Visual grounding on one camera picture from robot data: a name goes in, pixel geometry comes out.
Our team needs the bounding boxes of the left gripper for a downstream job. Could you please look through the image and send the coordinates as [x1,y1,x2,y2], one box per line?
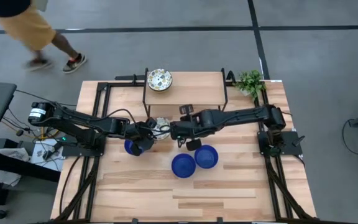
[125,116,165,157]

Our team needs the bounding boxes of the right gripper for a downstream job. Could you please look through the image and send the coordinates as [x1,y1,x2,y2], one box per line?
[165,103,203,152]

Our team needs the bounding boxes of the wooden shelf riser black legs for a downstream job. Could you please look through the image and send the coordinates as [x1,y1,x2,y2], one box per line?
[142,67,229,119]

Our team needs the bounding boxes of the green potted plant white pot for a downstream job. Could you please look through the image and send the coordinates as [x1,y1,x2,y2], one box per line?
[233,70,267,102]

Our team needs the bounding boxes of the white box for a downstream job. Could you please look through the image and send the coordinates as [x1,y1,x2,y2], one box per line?
[30,139,65,172]

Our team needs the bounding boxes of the white plastic bag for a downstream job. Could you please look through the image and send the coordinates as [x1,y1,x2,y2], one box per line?
[0,147,30,187]

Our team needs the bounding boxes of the person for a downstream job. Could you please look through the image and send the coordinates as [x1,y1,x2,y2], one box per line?
[0,0,88,75]

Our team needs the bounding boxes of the black metal table frame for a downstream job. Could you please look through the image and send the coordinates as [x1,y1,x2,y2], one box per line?
[51,74,318,224]

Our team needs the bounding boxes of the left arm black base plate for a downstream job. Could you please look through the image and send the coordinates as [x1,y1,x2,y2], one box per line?
[61,136,107,157]

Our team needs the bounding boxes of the yellow cable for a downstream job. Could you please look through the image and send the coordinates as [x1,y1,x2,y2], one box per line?
[39,126,59,141]

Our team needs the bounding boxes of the thick black hose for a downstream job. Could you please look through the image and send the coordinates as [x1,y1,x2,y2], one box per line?
[58,155,85,216]

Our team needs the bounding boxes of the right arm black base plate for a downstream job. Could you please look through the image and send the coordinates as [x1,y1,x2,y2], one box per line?
[258,130,304,156]

